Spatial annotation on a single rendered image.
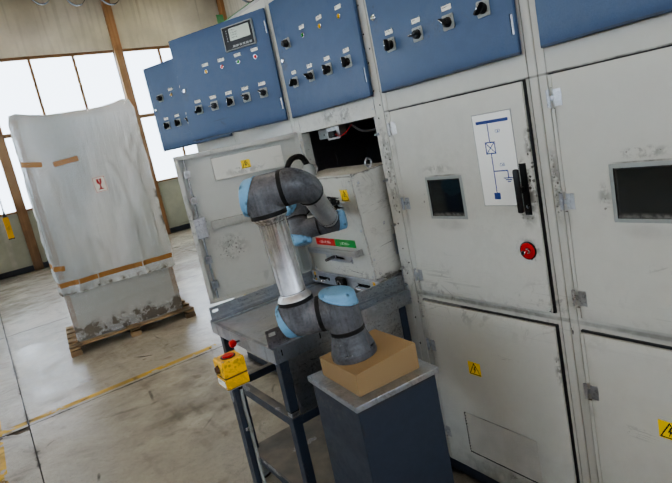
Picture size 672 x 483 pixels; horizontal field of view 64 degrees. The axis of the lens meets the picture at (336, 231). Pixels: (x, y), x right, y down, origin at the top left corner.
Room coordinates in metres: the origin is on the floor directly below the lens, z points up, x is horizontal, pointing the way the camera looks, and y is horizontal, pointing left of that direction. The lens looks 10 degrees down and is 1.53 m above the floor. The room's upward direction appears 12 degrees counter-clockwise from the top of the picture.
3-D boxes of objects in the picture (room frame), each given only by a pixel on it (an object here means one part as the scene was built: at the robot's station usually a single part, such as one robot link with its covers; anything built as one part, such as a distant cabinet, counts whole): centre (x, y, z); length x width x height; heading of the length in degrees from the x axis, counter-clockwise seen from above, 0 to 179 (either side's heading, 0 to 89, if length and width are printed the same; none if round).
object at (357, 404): (1.66, -0.02, 0.74); 0.32 x 0.32 x 0.02; 28
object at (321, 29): (2.44, -0.07, 1.92); 0.63 x 0.06 x 0.55; 33
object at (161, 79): (3.52, 0.78, 1.92); 0.63 x 0.06 x 0.55; 56
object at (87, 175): (5.48, 2.34, 1.14); 1.20 x 0.90 x 2.28; 117
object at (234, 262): (2.69, 0.39, 1.21); 0.63 x 0.07 x 0.74; 105
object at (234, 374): (1.67, 0.43, 0.85); 0.08 x 0.08 x 0.10; 33
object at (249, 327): (2.27, 0.20, 0.80); 0.68 x 0.62 x 0.06; 123
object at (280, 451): (2.27, 0.20, 0.46); 0.64 x 0.58 x 0.66; 123
